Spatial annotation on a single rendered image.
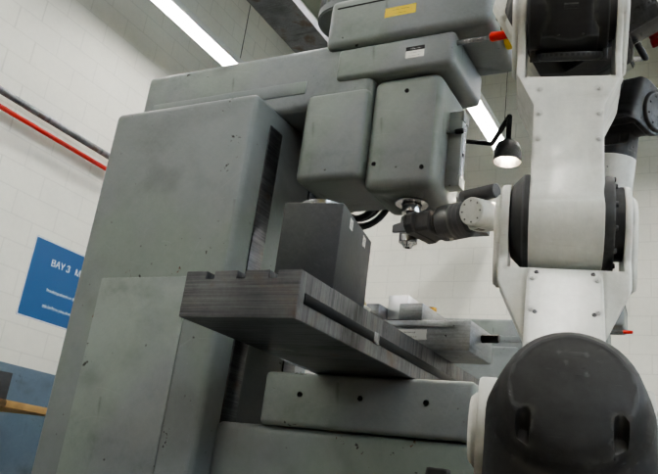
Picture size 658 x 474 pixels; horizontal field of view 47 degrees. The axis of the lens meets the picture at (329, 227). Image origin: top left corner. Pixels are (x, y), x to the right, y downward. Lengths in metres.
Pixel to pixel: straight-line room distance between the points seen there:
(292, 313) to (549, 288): 0.39
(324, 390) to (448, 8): 1.01
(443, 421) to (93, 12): 6.13
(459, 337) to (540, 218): 0.65
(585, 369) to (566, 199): 0.47
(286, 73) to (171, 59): 5.82
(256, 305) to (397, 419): 0.51
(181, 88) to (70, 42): 4.64
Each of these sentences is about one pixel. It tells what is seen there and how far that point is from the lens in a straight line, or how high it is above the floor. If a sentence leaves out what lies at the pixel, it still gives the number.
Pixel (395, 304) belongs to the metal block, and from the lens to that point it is 1.84.
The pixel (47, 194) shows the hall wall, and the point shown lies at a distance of 6.58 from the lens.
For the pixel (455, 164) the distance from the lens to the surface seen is 1.92.
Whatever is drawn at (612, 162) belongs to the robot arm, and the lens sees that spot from 1.64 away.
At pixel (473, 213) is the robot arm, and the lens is 1.73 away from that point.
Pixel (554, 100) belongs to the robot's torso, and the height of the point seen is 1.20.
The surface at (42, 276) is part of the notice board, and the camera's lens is 6.52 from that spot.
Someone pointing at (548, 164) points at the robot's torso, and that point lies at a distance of 1.17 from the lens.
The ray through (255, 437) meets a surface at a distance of 1.79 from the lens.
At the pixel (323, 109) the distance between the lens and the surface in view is 2.04.
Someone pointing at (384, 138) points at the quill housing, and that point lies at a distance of 1.93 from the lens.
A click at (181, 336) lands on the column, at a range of 1.88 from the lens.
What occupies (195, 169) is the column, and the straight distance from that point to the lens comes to 2.04.
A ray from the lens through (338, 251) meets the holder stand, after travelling 1.39.
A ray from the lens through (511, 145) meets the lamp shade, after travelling 1.99.
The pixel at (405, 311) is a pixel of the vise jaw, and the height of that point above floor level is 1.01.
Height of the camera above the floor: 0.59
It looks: 19 degrees up
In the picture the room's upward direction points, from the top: 8 degrees clockwise
